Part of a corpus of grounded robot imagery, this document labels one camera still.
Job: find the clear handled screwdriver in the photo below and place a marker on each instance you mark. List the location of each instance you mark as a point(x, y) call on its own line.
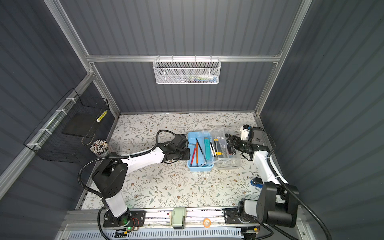
point(224, 146)

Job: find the teal utility knife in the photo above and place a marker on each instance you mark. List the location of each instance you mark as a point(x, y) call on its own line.
point(207, 148)

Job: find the black wire wall basket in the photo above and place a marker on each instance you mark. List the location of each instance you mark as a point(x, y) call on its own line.
point(67, 136)

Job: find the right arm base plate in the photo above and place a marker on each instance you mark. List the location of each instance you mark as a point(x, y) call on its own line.
point(232, 216)

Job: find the orange pencil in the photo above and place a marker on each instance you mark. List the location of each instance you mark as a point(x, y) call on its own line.
point(197, 154)

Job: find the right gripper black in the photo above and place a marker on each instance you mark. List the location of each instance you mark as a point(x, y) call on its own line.
point(234, 142)

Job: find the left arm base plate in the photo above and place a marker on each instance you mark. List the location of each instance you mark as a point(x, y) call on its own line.
point(128, 219)

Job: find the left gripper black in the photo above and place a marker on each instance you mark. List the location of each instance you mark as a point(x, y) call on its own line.
point(188, 156)

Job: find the black metal rod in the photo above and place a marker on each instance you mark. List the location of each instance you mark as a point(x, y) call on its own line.
point(201, 147)

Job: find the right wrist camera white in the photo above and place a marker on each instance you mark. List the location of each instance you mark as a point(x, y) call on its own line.
point(245, 131)

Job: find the yellow highlighter in basket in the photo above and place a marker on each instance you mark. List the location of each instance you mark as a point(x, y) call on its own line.
point(102, 115)

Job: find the red handled screwdriver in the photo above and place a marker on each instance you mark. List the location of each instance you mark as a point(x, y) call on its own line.
point(193, 155)

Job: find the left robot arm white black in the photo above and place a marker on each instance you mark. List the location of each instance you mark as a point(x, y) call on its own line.
point(110, 175)

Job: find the cup of pencils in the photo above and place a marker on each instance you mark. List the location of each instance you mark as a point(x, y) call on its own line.
point(100, 148)

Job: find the white mesh wall basket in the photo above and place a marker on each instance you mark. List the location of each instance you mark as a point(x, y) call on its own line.
point(196, 72)

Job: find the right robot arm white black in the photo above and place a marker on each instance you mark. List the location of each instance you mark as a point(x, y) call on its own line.
point(275, 205)

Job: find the white slotted cable duct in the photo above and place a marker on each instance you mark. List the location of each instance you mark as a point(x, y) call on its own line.
point(171, 234)

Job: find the yellow black utility knife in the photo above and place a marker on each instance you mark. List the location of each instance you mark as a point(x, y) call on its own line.
point(218, 149)

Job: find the blue plastic tool box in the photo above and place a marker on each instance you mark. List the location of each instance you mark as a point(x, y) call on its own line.
point(192, 140)

